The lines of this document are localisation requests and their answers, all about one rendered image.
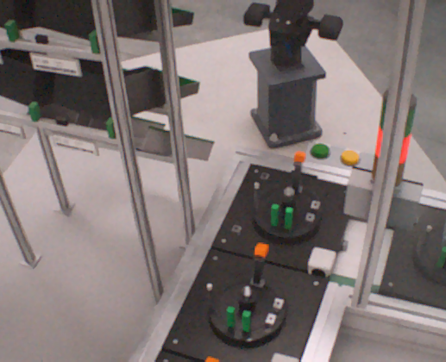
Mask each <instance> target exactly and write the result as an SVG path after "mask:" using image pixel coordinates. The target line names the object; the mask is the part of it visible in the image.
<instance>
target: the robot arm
mask: <svg viewBox="0 0 446 362"><path fill-rule="evenodd" d="M313 6H314V0H277V1H276V2H275V8H274V10H273V12H272V11H270V5H269V4H265V3H251V4H250V6H249V7H248V8H247V10H246V12H245V13H244V15H243V24H244V25H245V26H250V27H256V28H259V27H260V26H261V25H262V20H267V21H269V23H268V25H267V27H268V37H269V38H270V47H271V56H270V60H271V61H272V63H273V65H274V66H275V67H276V68H277V70H278V71H279V72H284V71H288V70H291V69H295V68H299V67H304V66H305V65H304V64H303V62H302V61H301V60H302V53H301V47H305V44H306V43H307V42H308V39H309V38H310V37H311V31H312V30H313V29H316V30H317V35H318V37H319V38H320V39H325V40H331V41H336V40H337V38H338V36H339V34H340V32H341V31H342V24H343V20H342V18H341V17H340V16H329V15H327V14H324V17H323V18H322V19H321V21H319V20H318V19H314V17H312V16H309V13H310V11H311V10H312V8H313Z"/></svg>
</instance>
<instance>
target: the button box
mask: <svg viewBox="0 0 446 362"><path fill-rule="evenodd" d="M317 143H324V142H320V141H314V140H309V143H308V145H307V148H306V149H305V153H306V156H305V161H310V162H313V163H318V164H322V165H329V166H334V167H336V168H341V169H344V170H349V171H352V167H353V166H357V167H360V168H364V169H368V170H372V168H373V162H374V154H371V153H364V152H360V151H356V150H354V151H355V152H357V153H358V154H359V160H358V162H357V163H356V164H355V165H347V164H345V163H343V162H342V153H343V152H344V151H347V150H353V149H348V148H343V147H335V146H331V145H328V144H325V143H324V145H326V146H328V147H329V148H330V154H329V156H328V157H326V158H323V159H320V158H316V157H315V156H313V155H312V153H311V149H312V146H313V145H315V144H317Z"/></svg>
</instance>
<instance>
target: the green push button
mask: <svg viewBox="0 0 446 362"><path fill-rule="evenodd" d="M311 153H312V155H313V156H315V157H316V158H320V159H323V158H326V157H328V156H329V154H330V148H329V147H328V146H326V145H324V143H317V144H315V145H313V146H312V149H311Z"/></svg>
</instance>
